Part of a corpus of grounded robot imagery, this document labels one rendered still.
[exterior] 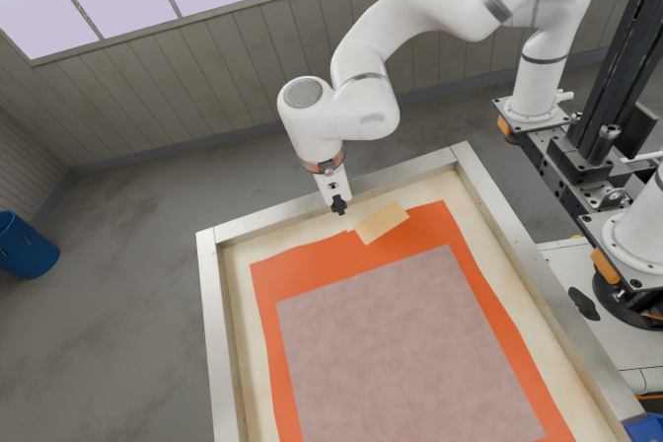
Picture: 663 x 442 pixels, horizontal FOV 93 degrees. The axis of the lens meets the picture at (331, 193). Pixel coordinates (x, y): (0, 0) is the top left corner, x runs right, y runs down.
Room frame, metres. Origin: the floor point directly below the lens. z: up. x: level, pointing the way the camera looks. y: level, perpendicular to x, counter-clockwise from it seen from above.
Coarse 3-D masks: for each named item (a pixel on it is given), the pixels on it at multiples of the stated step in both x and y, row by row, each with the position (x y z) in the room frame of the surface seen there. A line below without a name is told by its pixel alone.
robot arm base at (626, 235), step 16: (640, 192) 0.24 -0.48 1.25; (656, 192) 0.22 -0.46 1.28; (640, 208) 0.22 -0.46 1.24; (656, 208) 0.20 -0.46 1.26; (608, 224) 0.26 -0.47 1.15; (624, 224) 0.23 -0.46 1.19; (640, 224) 0.21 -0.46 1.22; (656, 224) 0.19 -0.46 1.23; (608, 240) 0.23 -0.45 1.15; (624, 240) 0.21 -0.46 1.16; (640, 240) 0.19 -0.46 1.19; (656, 240) 0.18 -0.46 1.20; (624, 256) 0.19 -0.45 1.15; (640, 256) 0.18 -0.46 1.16; (656, 256) 0.17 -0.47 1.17; (656, 272) 0.15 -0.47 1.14
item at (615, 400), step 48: (384, 192) 0.43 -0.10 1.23; (480, 192) 0.35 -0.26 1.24; (240, 240) 0.43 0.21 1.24; (528, 240) 0.24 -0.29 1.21; (528, 288) 0.18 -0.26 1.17; (576, 336) 0.10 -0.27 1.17; (240, 384) 0.19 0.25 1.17; (624, 384) 0.03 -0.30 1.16; (240, 432) 0.12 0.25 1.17; (624, 432) -0.01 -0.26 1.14
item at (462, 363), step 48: (384, 240) 0.34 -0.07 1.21; (432, 240) 0.31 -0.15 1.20; (384, 288) 0.26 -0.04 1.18; (432, 288) 0.23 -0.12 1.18; (480, 288) 0.21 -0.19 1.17; (384, 336) 0.19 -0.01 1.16; (432, 336) 0.16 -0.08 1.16; (480, 336) 0.14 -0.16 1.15; (432, 384) 0.10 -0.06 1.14; (480, 384) 0.09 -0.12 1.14; (528, 384) 0.07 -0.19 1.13; (432, 432) 0.05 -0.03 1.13; (480, 432) 0.03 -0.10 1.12; (528, 432) 0.02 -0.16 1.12
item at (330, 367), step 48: (336, 240) 0.37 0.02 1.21; (288, 288) 0.31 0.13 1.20; (336, 288) 0.28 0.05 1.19; (288, 336) 0.23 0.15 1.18; (336, 336) 0.21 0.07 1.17; (288, 384) 0.17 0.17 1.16; (336, 384) 0.14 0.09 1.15; (384, 384) 0.12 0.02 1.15; (288, 432) 0.10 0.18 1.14; (336, 432) 0.09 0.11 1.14; (384, 432) 0.07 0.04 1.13
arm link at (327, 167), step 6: (342, 144) 0.38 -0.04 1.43; (342, 150) 0.38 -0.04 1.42; (336, 156) 0.36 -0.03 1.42; (342, 156) 0.38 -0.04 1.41; (306, 162) 0.37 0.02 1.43; (324, 162) 0.36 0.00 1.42; (330, 162) 0.36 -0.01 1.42; (336, 162) 0.37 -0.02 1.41; (306, 168) 0.38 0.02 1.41; (312, 168) 0.37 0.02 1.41; (318, 168) 0.36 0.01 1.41; (324, 168) 0.35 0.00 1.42; (330, 168) 0.35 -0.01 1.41; (330, 174) 0.35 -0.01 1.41
